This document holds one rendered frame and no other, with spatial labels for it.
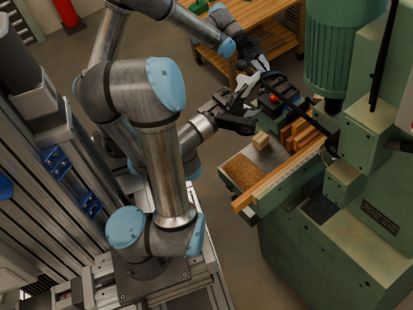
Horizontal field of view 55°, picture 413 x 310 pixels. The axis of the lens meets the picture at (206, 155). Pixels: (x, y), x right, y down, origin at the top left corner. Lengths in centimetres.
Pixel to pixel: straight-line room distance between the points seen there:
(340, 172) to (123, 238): 57
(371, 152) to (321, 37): 29
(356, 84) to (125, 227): 67
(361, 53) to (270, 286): 136
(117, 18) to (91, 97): 58
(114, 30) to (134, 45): 205
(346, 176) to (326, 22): 37
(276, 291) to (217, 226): 47
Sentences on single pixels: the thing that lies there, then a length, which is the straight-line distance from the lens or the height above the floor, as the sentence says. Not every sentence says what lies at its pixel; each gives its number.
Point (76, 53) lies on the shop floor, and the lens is 365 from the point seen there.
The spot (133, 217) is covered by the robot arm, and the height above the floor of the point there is 105.
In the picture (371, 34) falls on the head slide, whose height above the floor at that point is 138.
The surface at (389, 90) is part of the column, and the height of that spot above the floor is 133.
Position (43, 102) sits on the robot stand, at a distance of 102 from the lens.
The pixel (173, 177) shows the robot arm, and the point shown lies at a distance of 93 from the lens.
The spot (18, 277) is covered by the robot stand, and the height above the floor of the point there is 84.
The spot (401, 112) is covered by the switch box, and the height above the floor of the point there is 136.
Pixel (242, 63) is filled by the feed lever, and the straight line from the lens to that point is 119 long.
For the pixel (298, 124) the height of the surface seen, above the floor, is 97.
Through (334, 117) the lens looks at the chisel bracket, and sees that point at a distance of 121.
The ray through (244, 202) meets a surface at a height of 93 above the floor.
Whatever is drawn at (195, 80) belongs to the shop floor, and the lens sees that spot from 295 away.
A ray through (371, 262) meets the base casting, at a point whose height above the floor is 80.
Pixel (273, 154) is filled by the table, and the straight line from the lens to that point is 129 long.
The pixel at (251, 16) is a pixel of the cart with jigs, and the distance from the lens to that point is 252.
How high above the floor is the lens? 193
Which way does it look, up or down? 52 degrees down
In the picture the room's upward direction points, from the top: 16 degrees counter-clockwise
